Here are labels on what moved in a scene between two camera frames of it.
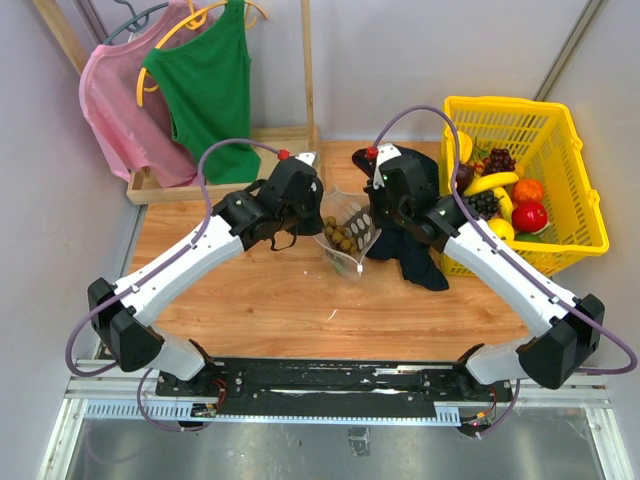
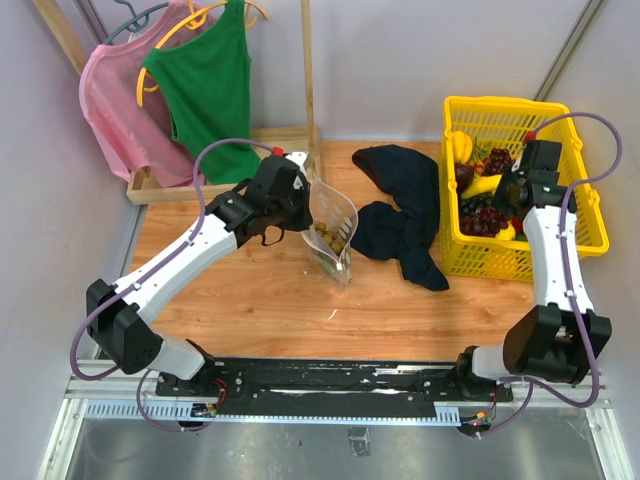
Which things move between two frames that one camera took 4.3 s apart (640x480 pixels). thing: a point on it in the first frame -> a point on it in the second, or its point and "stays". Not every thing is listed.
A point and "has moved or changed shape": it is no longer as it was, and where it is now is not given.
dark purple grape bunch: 500,161 stays
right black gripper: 374,196 -> 500,205
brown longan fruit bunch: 337,236 has moved or changed shape
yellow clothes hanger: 195,22 stays
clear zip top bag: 350,226 has moved or changed shape
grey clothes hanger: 132,24 stays
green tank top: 206,81 stays
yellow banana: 493,181 stays
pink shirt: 134,136 stays
